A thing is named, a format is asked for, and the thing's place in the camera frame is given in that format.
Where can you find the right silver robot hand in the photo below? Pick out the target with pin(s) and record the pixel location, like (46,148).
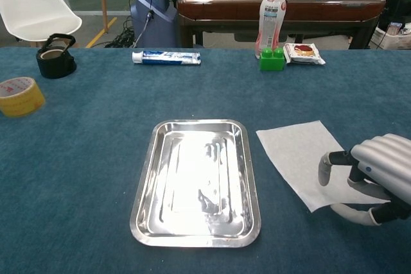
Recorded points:
(385,158)

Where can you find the white paper sheet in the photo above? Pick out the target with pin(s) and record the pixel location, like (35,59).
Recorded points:
(295,155)

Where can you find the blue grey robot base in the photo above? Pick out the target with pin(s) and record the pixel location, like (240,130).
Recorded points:
(157,20)

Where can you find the stainless steel tray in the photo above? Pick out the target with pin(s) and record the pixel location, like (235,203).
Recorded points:
(192,190)

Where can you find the white storage box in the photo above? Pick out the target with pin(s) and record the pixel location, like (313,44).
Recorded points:
(385,41)

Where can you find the white red snack packet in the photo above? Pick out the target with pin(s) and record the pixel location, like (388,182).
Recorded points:
(305,54)

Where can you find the green building block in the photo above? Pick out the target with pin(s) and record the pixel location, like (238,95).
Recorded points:
(271,62)

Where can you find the clear pink drink bottle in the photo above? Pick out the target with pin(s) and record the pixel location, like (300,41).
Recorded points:
(271,23)

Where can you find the brown mahjong table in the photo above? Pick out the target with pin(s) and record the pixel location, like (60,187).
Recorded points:
(224,7)

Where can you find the white blue toothpaste tube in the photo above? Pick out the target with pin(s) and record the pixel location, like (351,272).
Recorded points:
(167,57)

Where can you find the black teapot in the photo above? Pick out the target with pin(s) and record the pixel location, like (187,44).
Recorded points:
(54,68)

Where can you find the yellow tape roll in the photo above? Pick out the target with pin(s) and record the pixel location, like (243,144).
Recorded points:
(22,104)

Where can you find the white chair wooden legs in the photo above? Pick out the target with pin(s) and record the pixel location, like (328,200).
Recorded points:
(29,4)

